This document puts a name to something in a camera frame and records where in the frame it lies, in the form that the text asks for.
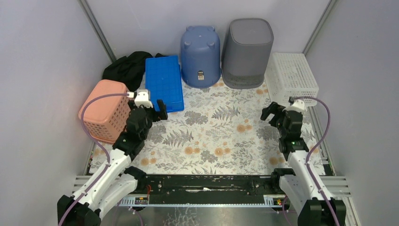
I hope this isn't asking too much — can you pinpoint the pink plastic basket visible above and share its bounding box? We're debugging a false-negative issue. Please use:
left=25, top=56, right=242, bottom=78
left=78, top=80, right=130, bottom=144

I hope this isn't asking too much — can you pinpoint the white plastic basket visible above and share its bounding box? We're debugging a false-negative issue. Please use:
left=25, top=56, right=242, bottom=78
left=264, top=53, right=319, bottom=106

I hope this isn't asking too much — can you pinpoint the blue divided plastic tray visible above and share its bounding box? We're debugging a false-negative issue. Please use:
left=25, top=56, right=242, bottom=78
left=145, top=55, right=184, bottom=113

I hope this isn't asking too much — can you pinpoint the blue bucket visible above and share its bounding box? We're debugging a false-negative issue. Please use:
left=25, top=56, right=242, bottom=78
left=180, top=25, right=221, bottom=89

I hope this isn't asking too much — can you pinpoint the grey waste bin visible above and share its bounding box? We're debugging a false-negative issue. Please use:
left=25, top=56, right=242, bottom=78
left=221, top=18, right=274, bottom=89

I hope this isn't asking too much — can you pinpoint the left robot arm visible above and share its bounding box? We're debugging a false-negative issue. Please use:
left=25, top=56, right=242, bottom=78
left=57, top=99, right=168, bottom=226

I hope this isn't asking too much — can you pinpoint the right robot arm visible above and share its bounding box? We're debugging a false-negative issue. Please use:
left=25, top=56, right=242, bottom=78
left=261, top=99, right=346, bottom=226

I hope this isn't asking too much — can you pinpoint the black cloth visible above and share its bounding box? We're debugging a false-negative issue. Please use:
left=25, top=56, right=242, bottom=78
left=102, top=51, right=166, bottom=91

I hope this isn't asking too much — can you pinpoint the floral table mat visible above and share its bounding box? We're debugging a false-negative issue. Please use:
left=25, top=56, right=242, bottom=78
left=88, top=61, right=327, bottom=176

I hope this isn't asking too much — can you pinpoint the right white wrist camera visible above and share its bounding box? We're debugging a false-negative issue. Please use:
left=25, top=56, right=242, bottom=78
left=285, top=97, right=306, bottom=113

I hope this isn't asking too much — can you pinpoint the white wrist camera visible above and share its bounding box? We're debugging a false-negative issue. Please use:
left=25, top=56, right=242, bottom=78
left=127, top=89, right=153, bottom=108
left=285, top=97, right=306, bottom=113

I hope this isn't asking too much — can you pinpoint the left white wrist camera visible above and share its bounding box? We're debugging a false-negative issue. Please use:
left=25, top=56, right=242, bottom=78
left=127, top=89, right=153, bottom=108

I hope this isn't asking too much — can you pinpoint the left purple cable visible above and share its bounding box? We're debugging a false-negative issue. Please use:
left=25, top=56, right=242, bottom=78
left=57, top=92, right=133, bottom=226

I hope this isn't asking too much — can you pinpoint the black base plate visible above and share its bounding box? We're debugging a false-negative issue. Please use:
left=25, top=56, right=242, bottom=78
left=130, top=174, right=285, bottom=206

